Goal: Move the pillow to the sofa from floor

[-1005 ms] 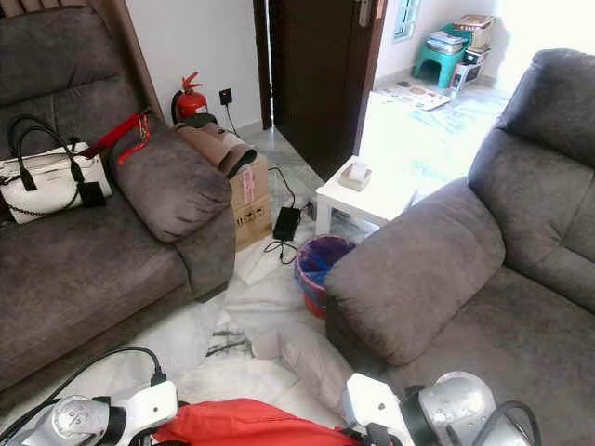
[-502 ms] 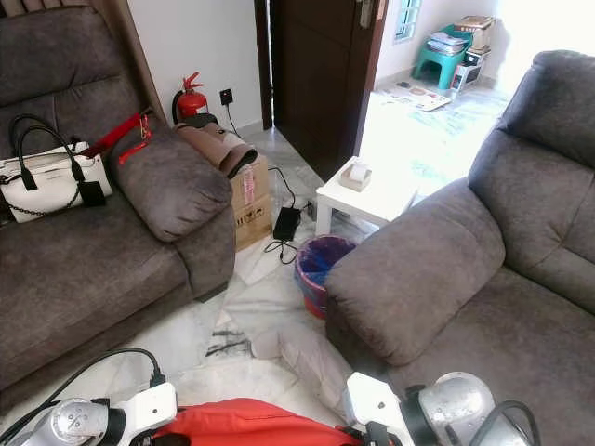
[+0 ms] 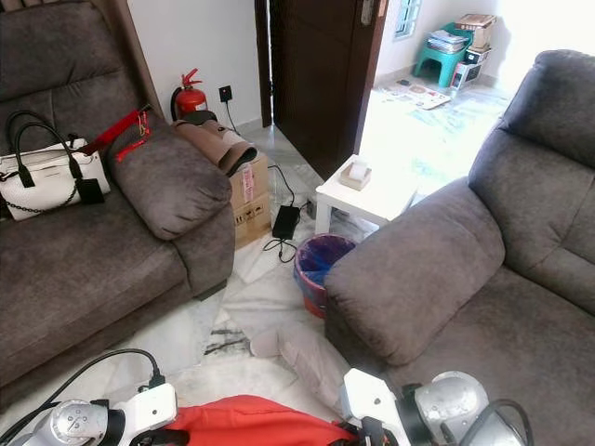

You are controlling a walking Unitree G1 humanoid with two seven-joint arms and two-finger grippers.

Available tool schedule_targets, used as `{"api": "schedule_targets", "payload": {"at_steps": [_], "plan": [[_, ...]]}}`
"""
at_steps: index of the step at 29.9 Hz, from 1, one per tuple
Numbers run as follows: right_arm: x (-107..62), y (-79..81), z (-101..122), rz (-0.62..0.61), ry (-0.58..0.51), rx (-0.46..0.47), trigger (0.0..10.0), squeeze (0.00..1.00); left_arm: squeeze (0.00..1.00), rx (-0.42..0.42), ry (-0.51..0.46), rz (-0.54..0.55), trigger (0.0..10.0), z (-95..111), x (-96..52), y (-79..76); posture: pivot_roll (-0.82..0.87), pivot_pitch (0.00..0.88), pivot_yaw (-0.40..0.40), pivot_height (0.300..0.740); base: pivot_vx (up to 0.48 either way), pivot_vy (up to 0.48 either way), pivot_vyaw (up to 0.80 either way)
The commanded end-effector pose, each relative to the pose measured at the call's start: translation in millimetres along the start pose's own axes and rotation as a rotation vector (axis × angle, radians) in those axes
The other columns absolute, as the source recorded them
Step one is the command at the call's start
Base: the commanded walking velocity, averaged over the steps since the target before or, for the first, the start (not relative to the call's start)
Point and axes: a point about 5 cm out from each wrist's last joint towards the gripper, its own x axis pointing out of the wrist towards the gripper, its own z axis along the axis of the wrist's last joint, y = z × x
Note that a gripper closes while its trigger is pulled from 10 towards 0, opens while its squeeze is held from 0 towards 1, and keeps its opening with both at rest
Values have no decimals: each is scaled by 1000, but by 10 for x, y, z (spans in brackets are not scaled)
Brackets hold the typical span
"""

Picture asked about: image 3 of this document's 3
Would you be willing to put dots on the green plastic stool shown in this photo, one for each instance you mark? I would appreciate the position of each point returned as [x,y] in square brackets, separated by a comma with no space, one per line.
[437,63]

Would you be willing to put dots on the small tan box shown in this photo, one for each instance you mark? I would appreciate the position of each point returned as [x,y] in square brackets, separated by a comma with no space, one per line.
[477,28]

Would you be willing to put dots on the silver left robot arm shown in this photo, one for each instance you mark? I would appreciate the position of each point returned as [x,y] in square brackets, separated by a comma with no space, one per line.
[79,425]

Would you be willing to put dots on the brown cardboard box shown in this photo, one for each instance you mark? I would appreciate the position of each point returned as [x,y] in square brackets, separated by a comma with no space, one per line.
[249,204]

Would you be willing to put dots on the black power adapter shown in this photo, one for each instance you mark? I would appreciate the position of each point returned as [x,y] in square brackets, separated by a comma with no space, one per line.
[285,222]

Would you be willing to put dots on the dark wooden door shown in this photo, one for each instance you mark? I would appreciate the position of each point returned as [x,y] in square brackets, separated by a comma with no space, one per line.
[321,84]

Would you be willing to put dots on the red fire extinguisher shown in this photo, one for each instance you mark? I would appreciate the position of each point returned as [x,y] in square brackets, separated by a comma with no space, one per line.
[191,98]

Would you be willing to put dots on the black wall socket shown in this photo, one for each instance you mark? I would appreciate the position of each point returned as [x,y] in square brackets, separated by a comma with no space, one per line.
[226,93]

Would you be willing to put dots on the blue waste bin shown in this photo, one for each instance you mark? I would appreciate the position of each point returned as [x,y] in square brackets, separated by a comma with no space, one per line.
[316,271]

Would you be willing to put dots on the stack of papers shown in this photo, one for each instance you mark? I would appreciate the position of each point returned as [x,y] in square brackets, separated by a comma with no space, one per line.
[446,41]

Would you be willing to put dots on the white side table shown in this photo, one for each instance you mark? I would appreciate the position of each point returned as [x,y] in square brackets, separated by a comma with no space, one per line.
[376,197]

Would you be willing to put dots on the small grey fabric sofa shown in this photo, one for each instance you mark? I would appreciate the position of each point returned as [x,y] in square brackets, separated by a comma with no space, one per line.
[93,279]

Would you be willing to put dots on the brown padded roll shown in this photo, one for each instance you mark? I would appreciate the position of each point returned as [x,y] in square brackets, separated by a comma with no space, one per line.
[216,144]

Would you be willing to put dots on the beige tissue box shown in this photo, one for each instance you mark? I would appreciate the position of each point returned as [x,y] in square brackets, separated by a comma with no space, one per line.
[355,176]

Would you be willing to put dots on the large grey fabric sofa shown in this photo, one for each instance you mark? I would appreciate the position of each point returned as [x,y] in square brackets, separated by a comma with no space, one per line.
[428,269]

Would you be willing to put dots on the red pillow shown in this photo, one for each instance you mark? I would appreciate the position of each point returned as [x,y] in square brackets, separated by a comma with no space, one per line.
[260,423]

